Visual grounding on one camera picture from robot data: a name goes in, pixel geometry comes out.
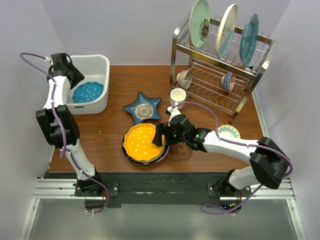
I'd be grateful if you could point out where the blue zigzag bowl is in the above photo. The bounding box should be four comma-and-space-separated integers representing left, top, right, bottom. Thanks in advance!
221, 72, 237, 92

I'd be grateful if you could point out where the blue star-shaped dish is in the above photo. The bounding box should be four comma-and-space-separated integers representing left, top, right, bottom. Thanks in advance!
123, 91, 162, 125

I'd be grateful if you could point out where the white plastic bin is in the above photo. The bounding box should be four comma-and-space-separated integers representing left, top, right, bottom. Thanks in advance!
66, 54, 110, 115

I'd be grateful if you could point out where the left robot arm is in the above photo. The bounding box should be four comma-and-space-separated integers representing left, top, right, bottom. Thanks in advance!
35, 53, 105, 196

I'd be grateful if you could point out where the teal glass plate in rack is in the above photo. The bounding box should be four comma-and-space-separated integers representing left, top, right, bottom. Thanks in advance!
239, 13, 259, 68

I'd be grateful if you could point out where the yellow blue small bowl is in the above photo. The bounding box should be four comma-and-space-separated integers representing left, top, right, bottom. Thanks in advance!
217, 124, 241, 139

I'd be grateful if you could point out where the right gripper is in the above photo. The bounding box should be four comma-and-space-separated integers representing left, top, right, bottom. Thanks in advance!
152, 122, 188, 148

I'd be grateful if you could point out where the white mug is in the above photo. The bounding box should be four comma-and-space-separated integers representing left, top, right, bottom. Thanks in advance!
170, 88, 187, 110

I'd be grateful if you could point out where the black striped plate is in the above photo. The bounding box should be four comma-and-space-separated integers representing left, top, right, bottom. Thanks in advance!
122, 132, 169, 166

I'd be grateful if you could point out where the mint flower plate in rack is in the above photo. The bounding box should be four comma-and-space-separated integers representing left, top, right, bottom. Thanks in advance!
189, 0, 211, 48

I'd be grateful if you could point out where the yellow polka dot plate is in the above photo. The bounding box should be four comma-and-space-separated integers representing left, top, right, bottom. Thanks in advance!
123, 123, 165, 164

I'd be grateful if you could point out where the red patterned bowl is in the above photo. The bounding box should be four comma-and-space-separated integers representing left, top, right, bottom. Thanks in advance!
176, 69, 194, 90

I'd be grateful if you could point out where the clear glass dish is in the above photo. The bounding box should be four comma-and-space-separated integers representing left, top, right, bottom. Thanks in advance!
167, 142, 193, 161

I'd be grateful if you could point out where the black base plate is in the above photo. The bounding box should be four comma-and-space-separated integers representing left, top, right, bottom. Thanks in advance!
67, 171, 253, 210

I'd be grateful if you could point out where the metal dish rack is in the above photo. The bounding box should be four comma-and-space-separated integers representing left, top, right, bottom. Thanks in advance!
169, 15, 279, 124

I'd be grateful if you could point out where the blue polka dot plate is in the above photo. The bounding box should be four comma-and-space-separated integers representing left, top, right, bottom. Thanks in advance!
72, 81, 104, 104

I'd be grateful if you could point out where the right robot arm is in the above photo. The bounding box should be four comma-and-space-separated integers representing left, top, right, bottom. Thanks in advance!
152, 114, 293, 197

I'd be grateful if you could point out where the beige blue plate in rack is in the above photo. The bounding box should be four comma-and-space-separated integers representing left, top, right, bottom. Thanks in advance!
215, 3, 238, 58

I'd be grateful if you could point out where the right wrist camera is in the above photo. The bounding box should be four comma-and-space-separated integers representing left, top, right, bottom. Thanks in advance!
165, 106, 181, 126

